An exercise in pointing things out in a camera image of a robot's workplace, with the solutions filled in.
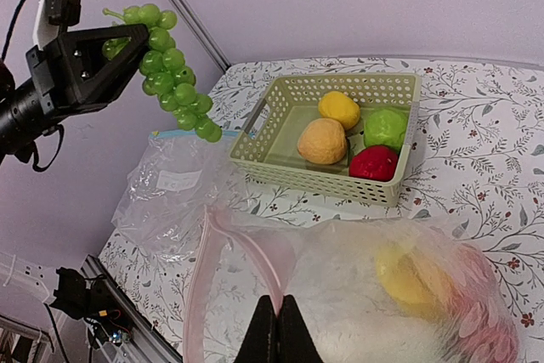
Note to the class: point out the pink zip top bag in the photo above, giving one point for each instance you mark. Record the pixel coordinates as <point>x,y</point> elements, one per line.
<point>325,267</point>

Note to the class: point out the green toy pepper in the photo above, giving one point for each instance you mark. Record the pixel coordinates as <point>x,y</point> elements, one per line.
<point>385,127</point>

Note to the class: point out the green toy grapes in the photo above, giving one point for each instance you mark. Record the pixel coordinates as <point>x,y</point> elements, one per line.
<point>166,74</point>

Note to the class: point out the left aluminium frame post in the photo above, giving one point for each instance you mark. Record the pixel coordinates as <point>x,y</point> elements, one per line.
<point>202,34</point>

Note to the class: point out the floral table mat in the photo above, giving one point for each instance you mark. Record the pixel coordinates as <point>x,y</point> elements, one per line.
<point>477,155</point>

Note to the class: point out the orange toy fruit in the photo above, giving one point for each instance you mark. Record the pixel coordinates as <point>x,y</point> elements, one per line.
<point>323,142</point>

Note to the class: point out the dark red toy fruit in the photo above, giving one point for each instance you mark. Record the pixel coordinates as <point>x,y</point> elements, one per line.
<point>377,163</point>

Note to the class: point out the beige plastic basket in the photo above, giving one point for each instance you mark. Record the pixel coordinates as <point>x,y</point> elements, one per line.
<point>266,147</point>

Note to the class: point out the red orange toy mango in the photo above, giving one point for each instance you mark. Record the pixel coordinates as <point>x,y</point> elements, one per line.
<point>459,295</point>

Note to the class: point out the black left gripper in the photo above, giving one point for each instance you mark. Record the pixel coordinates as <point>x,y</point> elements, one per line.
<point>85,70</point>

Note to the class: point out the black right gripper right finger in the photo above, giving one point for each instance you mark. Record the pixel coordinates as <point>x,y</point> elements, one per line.
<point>295,343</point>

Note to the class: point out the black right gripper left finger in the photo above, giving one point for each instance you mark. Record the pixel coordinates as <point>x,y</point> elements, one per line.
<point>259,344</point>

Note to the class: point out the aluminium front rail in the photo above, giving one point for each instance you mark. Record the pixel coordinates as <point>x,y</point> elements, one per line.
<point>89,295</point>

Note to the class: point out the yellow toy banana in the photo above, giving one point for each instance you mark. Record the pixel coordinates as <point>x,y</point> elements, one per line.
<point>408,278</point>

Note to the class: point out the yellow toy lemon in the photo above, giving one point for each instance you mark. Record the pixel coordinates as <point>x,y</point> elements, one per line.
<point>338,106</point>

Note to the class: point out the clear plastic bag with label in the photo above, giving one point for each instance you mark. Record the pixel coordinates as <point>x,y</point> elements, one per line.
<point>178,176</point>

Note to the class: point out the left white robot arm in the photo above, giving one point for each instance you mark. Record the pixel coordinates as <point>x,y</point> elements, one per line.
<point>23,121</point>

